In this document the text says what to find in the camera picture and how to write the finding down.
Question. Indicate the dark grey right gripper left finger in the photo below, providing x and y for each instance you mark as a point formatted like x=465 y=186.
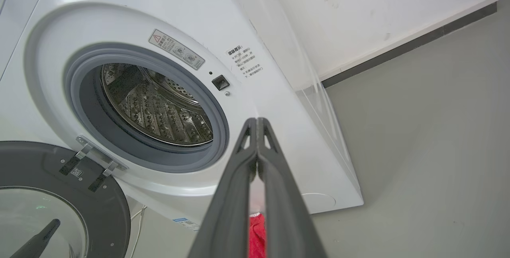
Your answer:
x=227 y=210

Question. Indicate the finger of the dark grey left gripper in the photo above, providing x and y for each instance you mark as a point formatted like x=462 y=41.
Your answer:
x=40 y=240

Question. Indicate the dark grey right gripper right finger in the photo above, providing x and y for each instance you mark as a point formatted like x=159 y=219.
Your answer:
x=287 y=218

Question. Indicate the red cloth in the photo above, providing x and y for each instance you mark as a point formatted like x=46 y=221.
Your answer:
x=257 y=238

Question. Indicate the washing machine door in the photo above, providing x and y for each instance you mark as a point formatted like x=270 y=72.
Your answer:
x=107 y=210

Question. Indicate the metal washer door hinge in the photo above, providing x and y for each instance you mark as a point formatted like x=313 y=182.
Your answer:
x=99 y=156

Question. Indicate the stainless steel washing machine drum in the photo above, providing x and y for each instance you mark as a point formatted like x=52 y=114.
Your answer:
x=159 y=106

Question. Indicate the round white filter cover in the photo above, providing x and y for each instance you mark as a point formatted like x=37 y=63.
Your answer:
x=320 y=201

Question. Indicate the blue energy label sticker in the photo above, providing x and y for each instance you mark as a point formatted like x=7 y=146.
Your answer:
x=186 y=224

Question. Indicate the black door latch socket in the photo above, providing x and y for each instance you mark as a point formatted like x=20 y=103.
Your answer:
x=220 y=82

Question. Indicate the grey rubber door gasket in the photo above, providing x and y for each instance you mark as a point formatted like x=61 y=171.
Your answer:
x=85 y=102

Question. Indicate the printed text instruction sticker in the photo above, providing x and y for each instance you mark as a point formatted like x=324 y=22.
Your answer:
x=244 y=62

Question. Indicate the warning triangle sticker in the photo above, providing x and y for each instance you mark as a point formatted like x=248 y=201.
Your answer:
x=177 y=49

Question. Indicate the dark grey baseboard strip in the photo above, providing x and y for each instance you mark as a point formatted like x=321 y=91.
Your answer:
x=410 y=43

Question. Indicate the white front-load washing machine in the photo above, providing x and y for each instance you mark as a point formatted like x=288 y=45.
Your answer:
x=119 y=15

